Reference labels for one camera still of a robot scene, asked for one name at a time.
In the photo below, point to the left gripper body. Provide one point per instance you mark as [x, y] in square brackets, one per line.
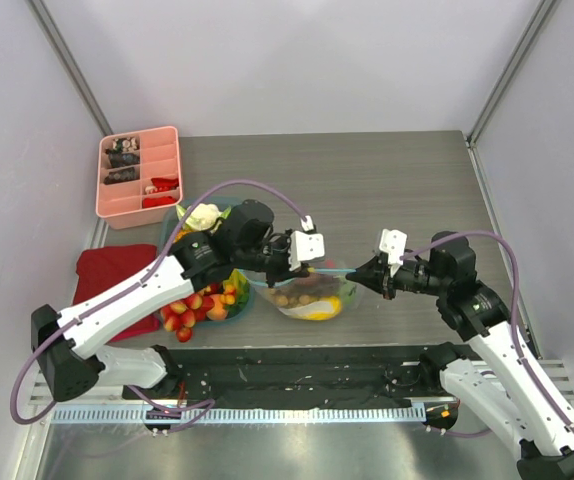
[273, 258]

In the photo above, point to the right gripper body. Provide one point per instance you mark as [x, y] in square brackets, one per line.
[385, 282]

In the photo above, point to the brown longan bunch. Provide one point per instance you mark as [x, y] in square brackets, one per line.
[290, 298]

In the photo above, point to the purple grape bunch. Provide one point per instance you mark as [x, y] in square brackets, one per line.
[320, 285]

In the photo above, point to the clear zip top bag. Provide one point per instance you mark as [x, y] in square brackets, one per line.
[329, 266]

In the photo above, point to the yellow pear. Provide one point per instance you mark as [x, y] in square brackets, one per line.
[319, 310]

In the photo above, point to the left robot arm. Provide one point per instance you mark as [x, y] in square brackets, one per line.
[70, 345]

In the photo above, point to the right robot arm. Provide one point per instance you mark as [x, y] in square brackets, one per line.
[521, 405]

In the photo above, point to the teal food tray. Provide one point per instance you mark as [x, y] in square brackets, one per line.
[169, 222]

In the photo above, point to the orange peach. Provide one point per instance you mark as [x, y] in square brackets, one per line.
[224, 307]

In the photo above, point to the white cauliflower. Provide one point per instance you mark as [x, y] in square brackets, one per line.
[204, 217]

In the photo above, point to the orange pineapple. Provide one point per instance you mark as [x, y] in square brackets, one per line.
[182, 235]

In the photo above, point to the pink compartment organizer box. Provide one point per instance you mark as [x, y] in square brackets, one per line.
[139, 177]

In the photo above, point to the red cloth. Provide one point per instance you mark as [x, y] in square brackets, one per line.
[100, 269]

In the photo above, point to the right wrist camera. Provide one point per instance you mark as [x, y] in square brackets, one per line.
[390, 248]

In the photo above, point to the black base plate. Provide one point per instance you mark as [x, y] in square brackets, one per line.
[300, 378]

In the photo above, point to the white cable duct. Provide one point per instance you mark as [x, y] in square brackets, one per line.
[136, 414]

